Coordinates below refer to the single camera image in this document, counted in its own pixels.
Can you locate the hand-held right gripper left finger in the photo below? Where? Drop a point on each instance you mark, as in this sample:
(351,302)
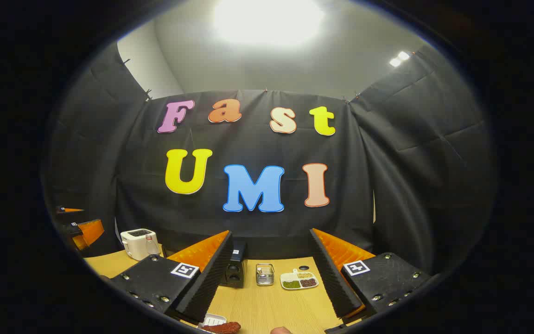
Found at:
(211,278)

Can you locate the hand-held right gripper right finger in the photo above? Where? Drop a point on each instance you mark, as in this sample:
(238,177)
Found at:
(334,283)

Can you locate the red meat piece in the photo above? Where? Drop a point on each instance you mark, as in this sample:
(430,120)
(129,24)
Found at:
(225,327)

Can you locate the white toaster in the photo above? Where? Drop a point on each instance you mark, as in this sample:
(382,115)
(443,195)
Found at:
(135,246)

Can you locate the white divided plate of beans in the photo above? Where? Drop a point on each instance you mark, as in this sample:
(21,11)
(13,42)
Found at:
(299,280)

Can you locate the large ceiling light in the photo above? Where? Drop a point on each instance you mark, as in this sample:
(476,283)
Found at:
(267,18)

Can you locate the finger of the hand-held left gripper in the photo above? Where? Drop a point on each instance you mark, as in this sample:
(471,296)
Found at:
(90,232)
(70,210)

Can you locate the clear bottle with red label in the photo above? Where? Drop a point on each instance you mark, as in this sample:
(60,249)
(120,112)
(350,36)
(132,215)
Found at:
(150,243)

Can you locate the small ceiling lights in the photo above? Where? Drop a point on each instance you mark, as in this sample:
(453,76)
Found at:
(399,59)

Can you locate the small white tray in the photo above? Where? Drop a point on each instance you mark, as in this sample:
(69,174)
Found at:
(213,319)

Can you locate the black electric oven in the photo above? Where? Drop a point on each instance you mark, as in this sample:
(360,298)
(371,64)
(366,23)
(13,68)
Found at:
(235,273)

